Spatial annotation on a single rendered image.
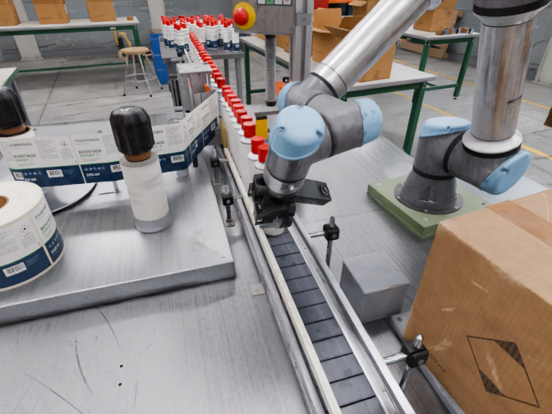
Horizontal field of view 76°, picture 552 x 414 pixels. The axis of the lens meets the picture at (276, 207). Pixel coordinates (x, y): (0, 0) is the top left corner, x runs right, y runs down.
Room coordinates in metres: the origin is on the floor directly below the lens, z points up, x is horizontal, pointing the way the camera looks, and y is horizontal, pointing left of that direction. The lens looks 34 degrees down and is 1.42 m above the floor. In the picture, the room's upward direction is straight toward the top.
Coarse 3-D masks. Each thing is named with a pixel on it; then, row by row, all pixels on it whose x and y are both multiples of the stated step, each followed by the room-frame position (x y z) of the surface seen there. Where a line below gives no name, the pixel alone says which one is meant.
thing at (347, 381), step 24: (240, 192) 0.88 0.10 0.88; (288, 240) 0.66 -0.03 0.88; (288, 264) 0.58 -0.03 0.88; (288, 288) 0.51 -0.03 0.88; (312, 288) 0.51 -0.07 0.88; (312, 312) 0.45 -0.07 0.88; (312, 336) 0.39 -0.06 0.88; (336, 336) 0.40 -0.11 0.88; (336, 360) 0.35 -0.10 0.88; (336, 384) 0.31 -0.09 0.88; (360, 384) 0.31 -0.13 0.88; (360, 408) 0.27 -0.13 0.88
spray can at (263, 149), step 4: (264, 144) 0.76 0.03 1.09; (260, 148) 0.74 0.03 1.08; (264, 148) 0.74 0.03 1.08; (268, 148) 0.74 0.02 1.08; (260, 152) 0.73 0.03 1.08; (264, 152) 0.73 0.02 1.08; (260, 156) 0.73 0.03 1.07; (264, 156) 0.73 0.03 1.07; (260, 160) 0.73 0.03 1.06; (264, 160) 0.73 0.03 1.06; (256, 164) 0.74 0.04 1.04; (260, 164) 0.73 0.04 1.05; (256, 168) 0.73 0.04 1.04; (260, 168) 0.72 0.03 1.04; (256, 172) 0.73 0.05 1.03; (260, 172) 0.72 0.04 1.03
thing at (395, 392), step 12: (300, 228) 0.60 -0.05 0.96; (312, 252) 0.53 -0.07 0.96; (324, 264) 0.49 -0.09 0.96; (324, 276) 0.47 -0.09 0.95; (336, 288) 0.43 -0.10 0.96; (348, 312) 0.38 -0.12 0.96; (360, 324) 0.36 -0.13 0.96; (360, 336) 0.34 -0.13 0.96; (372, 348) 0.31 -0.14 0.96; (372, 360) 0.30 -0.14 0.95; (384, 372) 0.28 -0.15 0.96; (384, 384) 0.27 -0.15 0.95; (396, 384) 0.26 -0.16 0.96; (396, 396) 0.24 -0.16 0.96; (408, 408) 0.23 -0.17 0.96
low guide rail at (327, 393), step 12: (228, 156) 1.05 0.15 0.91; (240, 180) 0.89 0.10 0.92; (252, 216) 0.71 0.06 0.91; (264, 240) 0.62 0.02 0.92; (264, 252) 0.60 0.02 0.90; (276, 264) 0.54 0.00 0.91; (276, 276) 0.51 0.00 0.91; (288, 300) 0.45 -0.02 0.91; (288, 312) 0.43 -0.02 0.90; (300, 324) 0.39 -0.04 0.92; (300, 336) 0.37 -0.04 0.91; (312, 348) 0.35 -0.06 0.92; (312, 360) 0.33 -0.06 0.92; (324, 384) 0.29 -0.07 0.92; (324, 396) 0.27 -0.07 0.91; (336, 408) 0.25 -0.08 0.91
